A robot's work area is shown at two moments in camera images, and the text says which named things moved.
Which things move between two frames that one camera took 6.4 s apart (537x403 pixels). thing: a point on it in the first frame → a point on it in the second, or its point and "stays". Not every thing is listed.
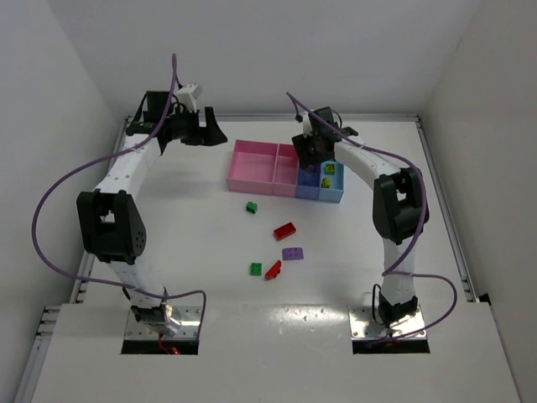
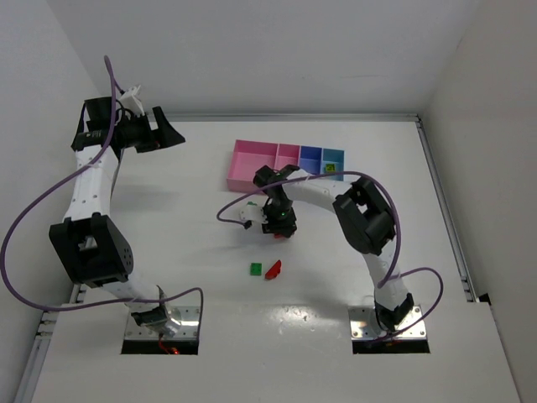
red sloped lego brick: x=273 y=271 stays
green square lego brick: x=256 y=269 stays
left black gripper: x=201 y=127 → x=148 y=132
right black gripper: x=299 y=142 → x=279 y=224
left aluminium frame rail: x=49 y=316 stays
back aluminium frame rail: x=293 y=117 stays
